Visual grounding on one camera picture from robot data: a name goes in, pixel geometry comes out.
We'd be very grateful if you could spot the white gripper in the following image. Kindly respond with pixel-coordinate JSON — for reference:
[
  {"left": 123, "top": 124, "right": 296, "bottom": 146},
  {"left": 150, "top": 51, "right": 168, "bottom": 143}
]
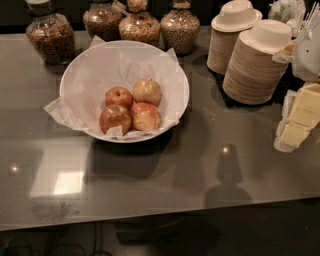
[{"left": 272, "top": 19, "right": 320, "bottom": 153}]

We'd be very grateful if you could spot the yellow-red apple back right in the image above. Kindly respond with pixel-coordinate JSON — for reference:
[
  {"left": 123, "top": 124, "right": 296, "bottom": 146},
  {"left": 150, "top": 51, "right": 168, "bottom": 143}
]
[{"left": 132, "top": 78, "right": 162, "bottom": 105}]

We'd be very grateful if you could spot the red-yellow apple front right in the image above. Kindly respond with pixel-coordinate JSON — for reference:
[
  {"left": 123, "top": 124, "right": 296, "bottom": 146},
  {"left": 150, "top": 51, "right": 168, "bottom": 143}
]
[{"left": 131, "top": 102, "right": 162, "bottom": 131}]

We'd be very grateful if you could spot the white bowl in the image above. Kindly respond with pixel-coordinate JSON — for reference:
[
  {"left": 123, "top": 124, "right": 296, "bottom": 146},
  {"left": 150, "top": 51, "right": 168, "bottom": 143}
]
[{"left": 59, "top": 40, "right": 191, "bottom": 144}]

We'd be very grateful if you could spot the red apple back left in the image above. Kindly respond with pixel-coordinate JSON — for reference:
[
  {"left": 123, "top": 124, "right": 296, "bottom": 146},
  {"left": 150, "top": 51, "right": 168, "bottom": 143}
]
[{"left": 105, "top": 86, "right": 133, "bottom": 109}]

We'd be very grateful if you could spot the red apple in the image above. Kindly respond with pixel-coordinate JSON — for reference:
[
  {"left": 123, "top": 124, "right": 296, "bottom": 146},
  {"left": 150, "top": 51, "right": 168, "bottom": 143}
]
[
  {"left": 99, "top": 104, "right": 132, "bottom": 134},
  {"left": 105, "top": 86, "right": 133, "bottom": 109}
]

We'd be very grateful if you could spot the red apple front left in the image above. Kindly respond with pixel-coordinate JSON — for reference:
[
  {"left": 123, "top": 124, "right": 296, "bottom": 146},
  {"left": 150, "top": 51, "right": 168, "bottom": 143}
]
[{"left": 99, "top": 104, "right": 132, "bottom": 134}]

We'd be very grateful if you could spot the black mat under bowls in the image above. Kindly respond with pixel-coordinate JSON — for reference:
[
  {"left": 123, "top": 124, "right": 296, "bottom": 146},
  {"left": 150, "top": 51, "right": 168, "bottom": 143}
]
[{"left": 209, "top": 65, "right": 304, "bottom": 108}]

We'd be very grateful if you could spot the front stack of paper bowls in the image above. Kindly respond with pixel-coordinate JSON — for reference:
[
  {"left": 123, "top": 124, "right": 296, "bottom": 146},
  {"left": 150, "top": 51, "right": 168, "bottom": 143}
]
[{"left": 223, "top": 19, "right": 292, "bottom": 95}]

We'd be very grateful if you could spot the stack of paper bowls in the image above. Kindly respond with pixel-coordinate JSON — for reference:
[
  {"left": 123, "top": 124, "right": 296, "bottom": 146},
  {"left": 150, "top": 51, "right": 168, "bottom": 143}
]
[
  {"left": 207, "top": 0, "right": 262, "bottom": 75},
  {"left": 223, "top": 19, "right": 292, "bottom": 95}
]

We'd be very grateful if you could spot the rear stack of paper bowls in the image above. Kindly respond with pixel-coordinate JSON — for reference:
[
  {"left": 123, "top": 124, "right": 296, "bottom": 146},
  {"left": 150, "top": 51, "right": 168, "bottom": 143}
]
[{"left": 207, "top": 0, "right": 262, "bottom": 75}]

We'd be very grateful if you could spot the glass jar of round cereal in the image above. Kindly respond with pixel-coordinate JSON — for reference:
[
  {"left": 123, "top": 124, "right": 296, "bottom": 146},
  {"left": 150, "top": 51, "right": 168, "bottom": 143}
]
[{"left": 160, "top": 0, "right": 200, "bottom": 55}]

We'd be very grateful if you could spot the glass jar of colourful cereal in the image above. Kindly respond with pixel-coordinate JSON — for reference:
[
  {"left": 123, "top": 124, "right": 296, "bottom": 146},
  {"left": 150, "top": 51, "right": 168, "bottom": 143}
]
[{"left": 119, "top": 0, "right": 160, "bottom": 47}]

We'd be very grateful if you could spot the white paper liner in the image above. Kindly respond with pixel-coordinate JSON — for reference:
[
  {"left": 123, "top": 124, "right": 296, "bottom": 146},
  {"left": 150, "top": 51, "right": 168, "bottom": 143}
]
[{"left": 43, "top": 35, "right": 186, "bottom": 140}]

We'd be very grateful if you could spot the glass jar of dark granola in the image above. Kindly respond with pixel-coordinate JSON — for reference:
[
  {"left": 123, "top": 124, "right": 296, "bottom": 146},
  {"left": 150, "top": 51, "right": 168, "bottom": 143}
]
[{"left": 83, "top": 0, "right": 123, "bottom": 41}]

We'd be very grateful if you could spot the glass jar of brown cereal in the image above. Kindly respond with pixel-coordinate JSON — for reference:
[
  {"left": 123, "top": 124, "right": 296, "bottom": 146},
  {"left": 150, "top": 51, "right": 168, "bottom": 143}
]
[{"left": 25, "top": 0, "right": 75, "bottom": 65}]

